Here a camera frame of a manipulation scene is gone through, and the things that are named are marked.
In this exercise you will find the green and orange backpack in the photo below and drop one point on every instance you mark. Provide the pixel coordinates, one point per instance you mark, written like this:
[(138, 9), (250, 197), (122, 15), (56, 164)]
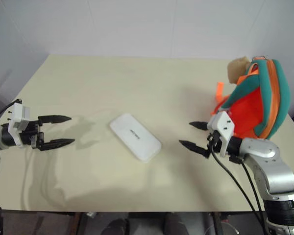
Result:
[(247, 107)]

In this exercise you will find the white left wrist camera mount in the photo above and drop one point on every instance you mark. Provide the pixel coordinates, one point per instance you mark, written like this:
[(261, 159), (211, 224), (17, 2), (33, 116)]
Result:
[(19, 115)]

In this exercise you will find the white rectangular pouch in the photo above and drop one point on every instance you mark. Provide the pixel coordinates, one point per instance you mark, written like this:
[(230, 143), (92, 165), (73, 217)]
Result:
[(134, 135)]

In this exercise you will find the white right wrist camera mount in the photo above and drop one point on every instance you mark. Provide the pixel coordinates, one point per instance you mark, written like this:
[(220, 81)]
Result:
[(221, 123)]

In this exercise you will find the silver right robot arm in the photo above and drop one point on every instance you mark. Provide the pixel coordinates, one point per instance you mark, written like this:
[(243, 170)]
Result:
[(267, 153)]

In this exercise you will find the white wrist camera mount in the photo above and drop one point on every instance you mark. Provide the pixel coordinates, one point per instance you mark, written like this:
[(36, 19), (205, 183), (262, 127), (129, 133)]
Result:
[(19, 115), (221, 123)]

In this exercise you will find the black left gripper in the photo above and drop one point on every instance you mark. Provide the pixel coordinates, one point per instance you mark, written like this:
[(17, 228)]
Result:
[(30, 135)]

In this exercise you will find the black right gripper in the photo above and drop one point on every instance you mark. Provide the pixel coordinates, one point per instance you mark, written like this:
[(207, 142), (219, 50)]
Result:
[(215, 144)]

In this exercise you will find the beige plush lump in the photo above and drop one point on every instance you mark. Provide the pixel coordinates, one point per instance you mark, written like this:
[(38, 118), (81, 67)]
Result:
[(237, 69)]

